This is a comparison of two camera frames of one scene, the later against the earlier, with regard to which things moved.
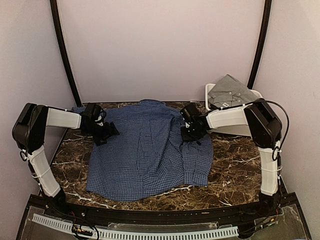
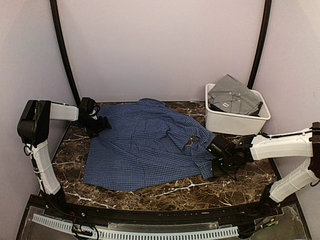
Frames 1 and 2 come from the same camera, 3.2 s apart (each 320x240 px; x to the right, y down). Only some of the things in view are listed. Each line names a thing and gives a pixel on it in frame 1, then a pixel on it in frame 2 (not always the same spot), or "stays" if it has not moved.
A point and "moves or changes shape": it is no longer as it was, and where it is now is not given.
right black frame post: (268, 5) stays
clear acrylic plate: (163, 225) stays
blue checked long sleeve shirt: (149, 158) moves or changes shape
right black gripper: (185, 137) to (217, 171)
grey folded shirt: (230, 91) stays
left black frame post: (63, 51) stays
